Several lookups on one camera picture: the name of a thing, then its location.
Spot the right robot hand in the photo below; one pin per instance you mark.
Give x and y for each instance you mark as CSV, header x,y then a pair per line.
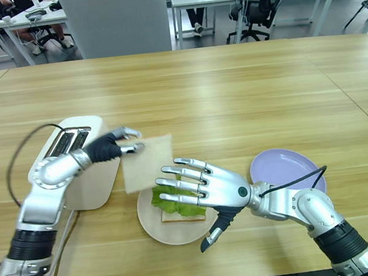
x,y
223,186

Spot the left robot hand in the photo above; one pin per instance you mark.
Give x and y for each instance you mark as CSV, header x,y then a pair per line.
x,y
104,149

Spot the bread slice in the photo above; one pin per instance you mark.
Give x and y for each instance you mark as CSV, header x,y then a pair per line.
x,y
149,164
182,219

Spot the green lettuce leaf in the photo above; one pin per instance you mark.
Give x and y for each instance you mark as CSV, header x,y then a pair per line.
x,y
170,201

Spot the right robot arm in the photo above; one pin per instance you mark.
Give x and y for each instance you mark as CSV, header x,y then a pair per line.
x,y
314,207

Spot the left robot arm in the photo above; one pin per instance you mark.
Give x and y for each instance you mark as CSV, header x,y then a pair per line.
x,y
44,172

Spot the cream toaster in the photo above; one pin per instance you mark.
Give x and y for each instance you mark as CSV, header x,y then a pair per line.
x,y
92,189

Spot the purple plate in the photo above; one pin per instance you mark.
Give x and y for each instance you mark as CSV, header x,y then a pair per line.
x,y
281,167

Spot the cream plate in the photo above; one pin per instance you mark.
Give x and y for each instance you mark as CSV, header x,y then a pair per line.
x,y
177,233

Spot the person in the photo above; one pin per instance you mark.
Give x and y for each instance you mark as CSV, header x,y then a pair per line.
x,y
56,31
197,21

